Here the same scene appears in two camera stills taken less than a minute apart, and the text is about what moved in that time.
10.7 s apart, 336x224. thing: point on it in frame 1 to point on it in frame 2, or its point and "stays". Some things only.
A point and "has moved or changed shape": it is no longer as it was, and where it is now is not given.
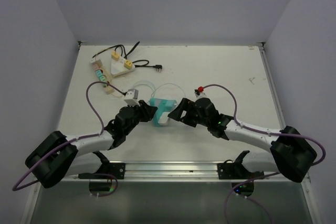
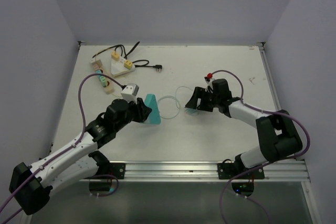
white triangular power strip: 118,67 stays
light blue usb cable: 154,90 to 176,100
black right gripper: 186,105 to 198,93
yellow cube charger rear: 115,56 stays
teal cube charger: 99,73 stays
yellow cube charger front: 128,64 stays
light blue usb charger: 153,101 has moved or changed shape
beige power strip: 108,89 stays
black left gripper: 147,110 to 142,110
